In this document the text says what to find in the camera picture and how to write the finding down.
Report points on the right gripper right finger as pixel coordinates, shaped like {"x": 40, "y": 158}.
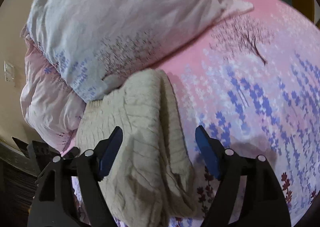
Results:
{"x": 264, "y": 203}

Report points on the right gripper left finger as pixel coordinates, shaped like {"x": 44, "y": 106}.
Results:
{"x": 54, "y": 205}

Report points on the beige cable-knit sweater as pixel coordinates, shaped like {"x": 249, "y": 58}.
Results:
{"x": 151, "y": 179}

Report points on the pink floral bed sheet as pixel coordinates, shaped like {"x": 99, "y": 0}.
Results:
{"x": 252, "y": 82}

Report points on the white floral pillow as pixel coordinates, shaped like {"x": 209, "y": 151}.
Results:
{"x": 80, "y": 50}

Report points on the white wall switch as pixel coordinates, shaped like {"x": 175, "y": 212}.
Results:
{"x": 9, "y": 72}

